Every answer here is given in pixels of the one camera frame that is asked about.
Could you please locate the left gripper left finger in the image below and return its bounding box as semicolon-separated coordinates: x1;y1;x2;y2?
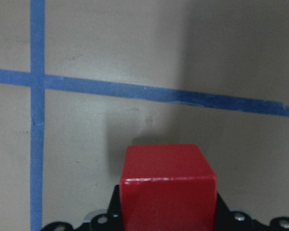
41;185;122;231

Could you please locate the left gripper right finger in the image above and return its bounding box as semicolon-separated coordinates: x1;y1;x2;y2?
214;193;289;231

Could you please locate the red wooden block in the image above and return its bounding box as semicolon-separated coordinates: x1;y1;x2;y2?
119;144;217;231

